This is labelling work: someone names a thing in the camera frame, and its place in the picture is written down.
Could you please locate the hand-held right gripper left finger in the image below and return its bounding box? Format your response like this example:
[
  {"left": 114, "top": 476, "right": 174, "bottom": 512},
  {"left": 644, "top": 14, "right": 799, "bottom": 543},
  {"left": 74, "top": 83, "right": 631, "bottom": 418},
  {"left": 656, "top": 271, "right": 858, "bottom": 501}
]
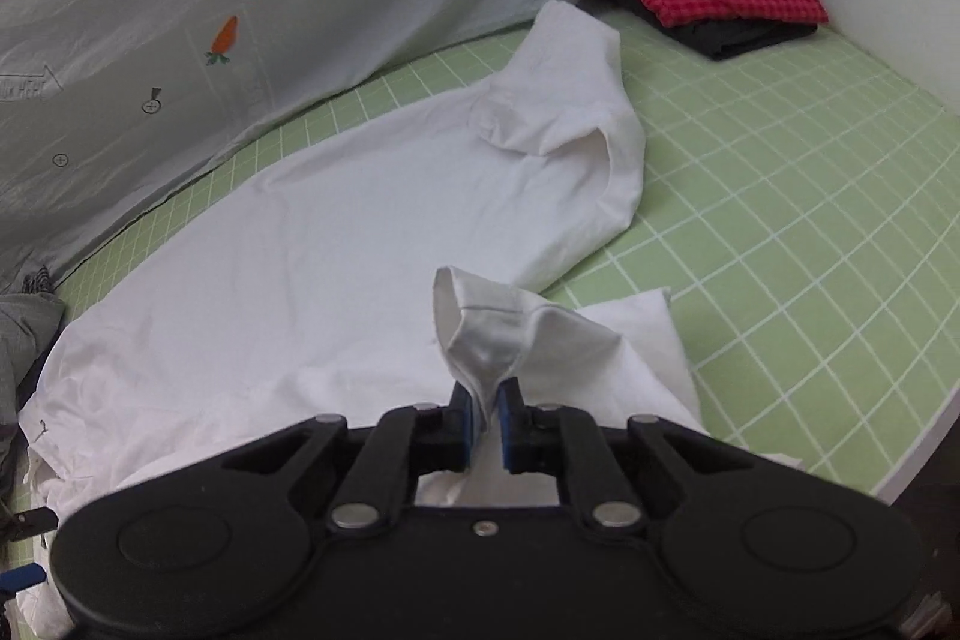
[{"left": 223, "top": 380, "right": 478, "bottom": 530}]

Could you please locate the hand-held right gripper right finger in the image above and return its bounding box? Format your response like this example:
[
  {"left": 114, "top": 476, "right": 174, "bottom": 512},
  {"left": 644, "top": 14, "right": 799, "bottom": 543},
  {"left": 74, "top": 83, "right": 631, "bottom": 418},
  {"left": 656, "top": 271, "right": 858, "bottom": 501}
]
[{"left": 498, "top": 376, "right": 752, "bottom": 530}]

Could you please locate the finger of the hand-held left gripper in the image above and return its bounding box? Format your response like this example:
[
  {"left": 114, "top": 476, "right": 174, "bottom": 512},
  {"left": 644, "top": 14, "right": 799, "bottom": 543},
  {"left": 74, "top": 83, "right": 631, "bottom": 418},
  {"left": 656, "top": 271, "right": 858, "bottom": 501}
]
[
  {"left": 0, "top": 563, "right": 45, "bottom": 594},
  {"left": 0, "top": 508, "right": 60, "bottom": 540}
]

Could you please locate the white shirt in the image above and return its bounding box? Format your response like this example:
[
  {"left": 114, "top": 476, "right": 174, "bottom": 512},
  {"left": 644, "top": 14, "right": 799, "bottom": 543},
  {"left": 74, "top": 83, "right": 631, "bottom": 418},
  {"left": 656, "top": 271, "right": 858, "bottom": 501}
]
[{"left": 15, "top": 0, "right": 808, "bottom": 640}]

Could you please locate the grey garment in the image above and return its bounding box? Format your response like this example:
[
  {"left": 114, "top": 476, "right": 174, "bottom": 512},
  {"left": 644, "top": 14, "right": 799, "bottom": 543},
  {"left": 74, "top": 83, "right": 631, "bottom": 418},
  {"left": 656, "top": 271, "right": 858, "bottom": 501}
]
[{"left": 0, "top": 293, "right": 68, "bottom": 485}]

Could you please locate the blue plaid shirt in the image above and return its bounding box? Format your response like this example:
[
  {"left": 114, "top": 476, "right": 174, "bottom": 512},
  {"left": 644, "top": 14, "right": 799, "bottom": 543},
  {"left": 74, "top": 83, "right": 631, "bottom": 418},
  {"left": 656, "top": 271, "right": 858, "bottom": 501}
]
[{"left": 20, "top": 264, "right": 58, "bottom": 297}]

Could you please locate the green grid mat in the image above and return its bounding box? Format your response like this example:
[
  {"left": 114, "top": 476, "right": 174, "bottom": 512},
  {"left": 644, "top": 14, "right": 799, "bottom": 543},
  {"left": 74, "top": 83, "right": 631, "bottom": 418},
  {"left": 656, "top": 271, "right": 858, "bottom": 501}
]
[{"left": 0, "top": 6, "right": 960, "bottom": 573}]

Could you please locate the black folded garment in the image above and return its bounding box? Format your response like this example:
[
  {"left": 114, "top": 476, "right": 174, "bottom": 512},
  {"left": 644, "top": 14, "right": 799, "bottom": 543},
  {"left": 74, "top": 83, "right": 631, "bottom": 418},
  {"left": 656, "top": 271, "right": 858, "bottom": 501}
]
[{"left": 588, "top": 0, "right": 819, "bottom": 62}]

